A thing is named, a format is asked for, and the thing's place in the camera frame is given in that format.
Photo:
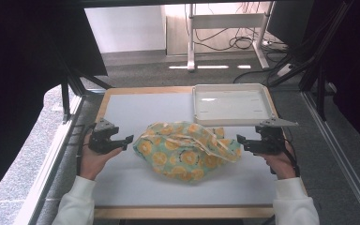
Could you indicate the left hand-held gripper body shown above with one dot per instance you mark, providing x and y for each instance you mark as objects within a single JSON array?
[{"x": 104, "y": 140}]

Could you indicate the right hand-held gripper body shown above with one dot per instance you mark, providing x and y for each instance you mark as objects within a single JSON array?
[{"x": 270, "y": 142}]

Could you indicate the green orange-print cloth bag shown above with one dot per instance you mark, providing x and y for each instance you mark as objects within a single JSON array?
[{"x": 184, "y": 153}]

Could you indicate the person's right hand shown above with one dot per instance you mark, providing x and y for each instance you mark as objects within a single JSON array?
[{"x": 282, "y": 165}]

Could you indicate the person's left hand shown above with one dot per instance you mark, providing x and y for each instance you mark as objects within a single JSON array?
[{"x": 91, "y": 164}]

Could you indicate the dark floor hatch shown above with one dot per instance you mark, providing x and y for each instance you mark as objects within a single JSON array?
[{"x": 77, "y": 134}]

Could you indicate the pale grey table mat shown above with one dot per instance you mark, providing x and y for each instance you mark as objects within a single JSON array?
[{"x": 128, "y": 106}]

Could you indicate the white plastic tray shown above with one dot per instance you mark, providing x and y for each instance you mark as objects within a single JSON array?
[{"x": 231, "y": 104}]

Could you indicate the black metal stand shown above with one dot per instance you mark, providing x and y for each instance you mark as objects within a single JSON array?
[
  {"x": 70, "y": 81},
  {"x": 312, "y": 59}
]

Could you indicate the white power strip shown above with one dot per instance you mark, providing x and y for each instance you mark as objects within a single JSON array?
[{"x": 284, "y": 70}]

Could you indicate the dark curtain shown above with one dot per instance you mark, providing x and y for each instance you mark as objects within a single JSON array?
[
  {"x": 359, "y": 78},
  {"x": 15, "y": 78}
]

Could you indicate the black panel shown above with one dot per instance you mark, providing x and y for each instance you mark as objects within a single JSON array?
[{"x": 289, "y": 22}]

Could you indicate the aluminium rail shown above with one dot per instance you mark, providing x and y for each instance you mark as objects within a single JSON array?
[
  {"x": 340, "y": 156},
  {"x": 51, "y": 162}
]

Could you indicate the white desk frame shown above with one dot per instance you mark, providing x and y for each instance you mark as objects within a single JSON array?
[{"x": 225, "y": 21}]

